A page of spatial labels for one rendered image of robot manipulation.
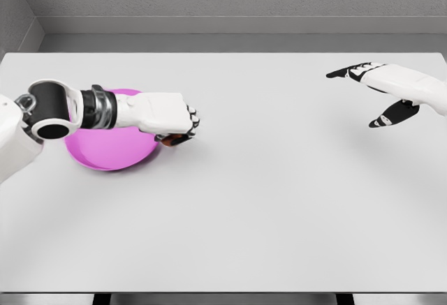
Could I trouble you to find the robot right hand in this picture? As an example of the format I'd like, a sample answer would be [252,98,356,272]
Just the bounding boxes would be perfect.
[325,61,441,129]

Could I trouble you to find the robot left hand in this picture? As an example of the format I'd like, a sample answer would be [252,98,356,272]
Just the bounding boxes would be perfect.
[138,91,201,144]

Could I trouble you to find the pink plate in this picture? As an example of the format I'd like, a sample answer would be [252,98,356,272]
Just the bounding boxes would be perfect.
[64,88,162,173]

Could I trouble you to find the red apple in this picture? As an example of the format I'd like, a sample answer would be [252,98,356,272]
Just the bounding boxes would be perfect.
[161,133,183,148]

